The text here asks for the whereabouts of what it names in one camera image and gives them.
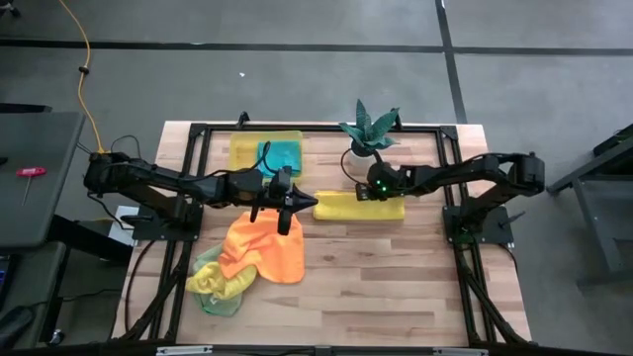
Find orange microfiber towel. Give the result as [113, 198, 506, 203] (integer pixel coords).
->
[217, 209, 307, 286]

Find white paper sheet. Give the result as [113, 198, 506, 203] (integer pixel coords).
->
[107, 204, 142, 247]

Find dark low table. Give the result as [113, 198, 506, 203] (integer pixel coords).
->
[0, 239, 68, 350]

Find red-handled hex key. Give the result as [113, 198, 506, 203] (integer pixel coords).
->
[15, 165, 48, 207]

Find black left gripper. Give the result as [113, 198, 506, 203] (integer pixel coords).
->
[260, 165, 319, 216]

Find blue microfiber towel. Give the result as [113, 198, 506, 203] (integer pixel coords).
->
[255, 139, 304, 179]

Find grey side table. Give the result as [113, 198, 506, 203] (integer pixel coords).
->
[0, 110, 87, 249]

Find silver metal bracket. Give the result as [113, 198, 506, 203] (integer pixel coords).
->
[431, 346, 490, 356]
[155, 344, 215, 356]

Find yellow translucent plastic bin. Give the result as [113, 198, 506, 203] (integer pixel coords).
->
[227, 129, 305, 180]

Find yellow microfiber towel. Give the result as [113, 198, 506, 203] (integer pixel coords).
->
[312, 189, 407, 223]
[184, 260, 259, 302]

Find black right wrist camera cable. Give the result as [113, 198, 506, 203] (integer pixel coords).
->
[339, 146, 380, 189]

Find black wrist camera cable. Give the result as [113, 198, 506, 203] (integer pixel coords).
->
[339, 146, 380, 189]
[252, 140, 273, 174]

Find grey metal bench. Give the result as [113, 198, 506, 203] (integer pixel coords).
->
[544, 122, 633, 289]

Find yellow power cable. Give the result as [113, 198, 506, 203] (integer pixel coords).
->
[57, 0, 108, 155]

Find green snake plant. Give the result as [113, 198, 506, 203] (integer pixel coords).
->
[337, 98, 402, 152]

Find black left wrist camera cable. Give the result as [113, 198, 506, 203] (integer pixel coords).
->
[252, 140, 273, 174]

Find green microfiber towel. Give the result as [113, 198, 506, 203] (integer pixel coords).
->
[189, 243, 245, 318]

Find white round plant pot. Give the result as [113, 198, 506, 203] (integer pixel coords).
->
[346, 139, 380, 175]

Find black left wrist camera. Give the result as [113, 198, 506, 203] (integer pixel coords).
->
[276, 207, 295, 237]

